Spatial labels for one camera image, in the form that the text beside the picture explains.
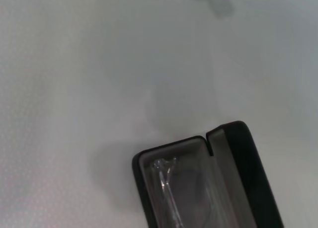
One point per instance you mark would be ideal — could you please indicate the black glasses case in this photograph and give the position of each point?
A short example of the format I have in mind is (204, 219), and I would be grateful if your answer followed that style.
(246, 168)

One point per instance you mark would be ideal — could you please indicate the clear white glasses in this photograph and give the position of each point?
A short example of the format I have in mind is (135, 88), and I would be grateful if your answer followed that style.
(164, 178)

